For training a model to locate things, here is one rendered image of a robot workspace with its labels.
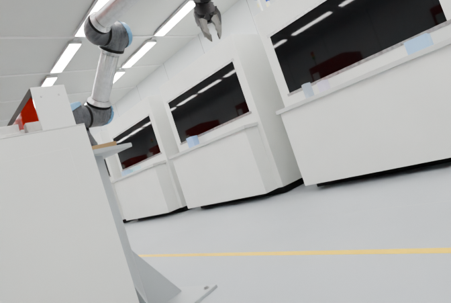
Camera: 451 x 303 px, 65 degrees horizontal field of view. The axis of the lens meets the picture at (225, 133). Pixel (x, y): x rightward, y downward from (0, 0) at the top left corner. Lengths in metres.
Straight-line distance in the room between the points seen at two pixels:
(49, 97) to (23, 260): 0.44
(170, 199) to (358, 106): 3.61
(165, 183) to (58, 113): 4.83
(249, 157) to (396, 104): 1.77
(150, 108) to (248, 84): 2.25
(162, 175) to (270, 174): 2.24
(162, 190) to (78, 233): 4.85
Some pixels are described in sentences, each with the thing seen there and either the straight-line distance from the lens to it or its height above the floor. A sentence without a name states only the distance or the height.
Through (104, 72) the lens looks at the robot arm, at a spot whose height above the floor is 1.16.
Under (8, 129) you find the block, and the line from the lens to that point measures 1.28.
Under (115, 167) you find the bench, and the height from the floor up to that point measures 1.17.
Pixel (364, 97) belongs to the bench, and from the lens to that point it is 3.23.
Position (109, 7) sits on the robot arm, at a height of 1.30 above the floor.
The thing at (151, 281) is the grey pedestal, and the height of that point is 0.14.
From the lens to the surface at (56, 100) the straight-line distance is 1.14.
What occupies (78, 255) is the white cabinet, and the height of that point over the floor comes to 0.49.
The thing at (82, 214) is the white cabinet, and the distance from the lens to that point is 1.02.
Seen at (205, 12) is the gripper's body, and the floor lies 1.13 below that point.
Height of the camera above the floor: 0.60
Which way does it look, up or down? 4 degrees up
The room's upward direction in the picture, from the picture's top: 19 degrees counter-clockwise
